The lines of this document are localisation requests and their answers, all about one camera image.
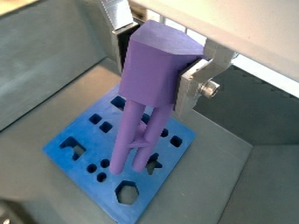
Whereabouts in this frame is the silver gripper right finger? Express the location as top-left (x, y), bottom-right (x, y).
top-left (173, 39), bottom-right (234, 117)

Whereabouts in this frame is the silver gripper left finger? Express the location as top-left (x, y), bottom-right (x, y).
top-left (98, 0), bottom-right (138, 71)

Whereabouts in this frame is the purple three prong object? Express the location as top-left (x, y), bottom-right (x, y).
top-left (109, 20), bottom-right (202, 174)

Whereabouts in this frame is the blue shape sorter board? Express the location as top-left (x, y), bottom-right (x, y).
top-left (42, 87), bottom-right (194, 224)

